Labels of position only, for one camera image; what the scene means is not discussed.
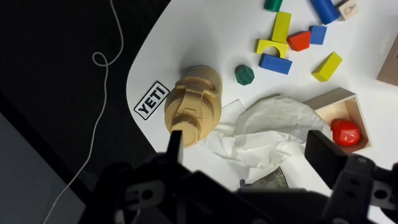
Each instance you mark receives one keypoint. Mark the red faceted block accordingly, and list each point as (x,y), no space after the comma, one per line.
(345,132)

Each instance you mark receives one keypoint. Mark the black white YETI sticker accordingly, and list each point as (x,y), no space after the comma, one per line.
(152,100)

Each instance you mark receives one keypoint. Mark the yellow rectangular block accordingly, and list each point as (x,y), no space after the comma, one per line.
(281,27)

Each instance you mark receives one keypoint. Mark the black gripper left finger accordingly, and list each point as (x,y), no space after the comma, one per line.
(174,145)

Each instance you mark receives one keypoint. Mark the natural wooden cube block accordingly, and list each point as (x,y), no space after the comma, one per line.
(347,9)

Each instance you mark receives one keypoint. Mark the yellow wedge block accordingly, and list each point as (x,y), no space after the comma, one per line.
(327,66)

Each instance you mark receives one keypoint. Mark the blue cylinder block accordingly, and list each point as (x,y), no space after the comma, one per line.
(325,9)

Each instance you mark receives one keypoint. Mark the green octagonal block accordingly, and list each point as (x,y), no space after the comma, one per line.
(244,75)

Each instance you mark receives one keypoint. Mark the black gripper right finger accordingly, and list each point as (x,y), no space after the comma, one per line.
(327,156)

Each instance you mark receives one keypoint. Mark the blue rectangular block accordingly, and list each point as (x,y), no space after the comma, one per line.
(275,64)

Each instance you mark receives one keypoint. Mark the yellow arch block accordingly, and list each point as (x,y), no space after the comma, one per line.
(265,45)

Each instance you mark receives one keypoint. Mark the small open wooden tray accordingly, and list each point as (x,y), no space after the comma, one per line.
(331,101)

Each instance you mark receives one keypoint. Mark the green rectangular block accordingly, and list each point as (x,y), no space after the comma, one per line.
(272,4)

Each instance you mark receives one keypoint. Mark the small blue cube block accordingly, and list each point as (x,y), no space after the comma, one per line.
(317,34)

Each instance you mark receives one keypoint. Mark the beige bottle with lid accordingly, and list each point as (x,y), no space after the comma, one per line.
(194,104)

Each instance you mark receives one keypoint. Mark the crumpled white plastic bag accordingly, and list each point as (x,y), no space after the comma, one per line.
(269,125)

